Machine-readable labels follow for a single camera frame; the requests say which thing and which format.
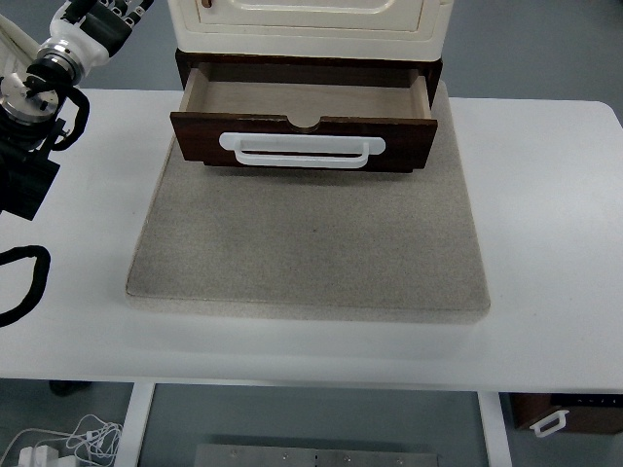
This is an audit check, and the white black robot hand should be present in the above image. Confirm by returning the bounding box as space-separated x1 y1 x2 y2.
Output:
39 1 154 74

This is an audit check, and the beige fabric pad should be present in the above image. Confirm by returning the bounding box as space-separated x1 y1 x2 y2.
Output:
126 86 491 323

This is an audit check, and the white cable on floor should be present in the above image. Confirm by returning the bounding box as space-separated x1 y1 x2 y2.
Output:
0 413 125 467

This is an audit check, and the white table leg right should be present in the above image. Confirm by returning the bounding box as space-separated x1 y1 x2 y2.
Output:
477 391 513 467

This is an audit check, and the cream ribbed hose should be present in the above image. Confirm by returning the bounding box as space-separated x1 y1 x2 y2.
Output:
0 14 41 79

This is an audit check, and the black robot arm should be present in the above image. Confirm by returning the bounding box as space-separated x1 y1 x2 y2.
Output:
1 45 91 221

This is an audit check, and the white drawer handle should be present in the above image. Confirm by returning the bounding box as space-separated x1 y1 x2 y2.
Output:
219 132 386 169

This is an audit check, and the white table leg left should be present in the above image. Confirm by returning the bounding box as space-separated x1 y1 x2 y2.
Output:
114 382 156 467

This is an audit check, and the black sleeved cable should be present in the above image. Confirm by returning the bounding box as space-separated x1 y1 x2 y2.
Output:
0 244 53 328

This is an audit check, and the white table leg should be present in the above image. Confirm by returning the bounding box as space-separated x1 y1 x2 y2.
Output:
477 391 513 467
114 382 156 467

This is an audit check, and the dark wooden drawer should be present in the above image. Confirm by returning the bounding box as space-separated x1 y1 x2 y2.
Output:
170 63 438 172

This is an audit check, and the white power adapter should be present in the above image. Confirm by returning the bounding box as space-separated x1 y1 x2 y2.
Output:
18 445 58 467

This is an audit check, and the dark wooden cabinet base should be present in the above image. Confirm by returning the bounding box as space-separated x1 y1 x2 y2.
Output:
175 50 443 101

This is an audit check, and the brown box with handle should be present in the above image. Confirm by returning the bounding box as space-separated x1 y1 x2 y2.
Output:
509 393 622 438

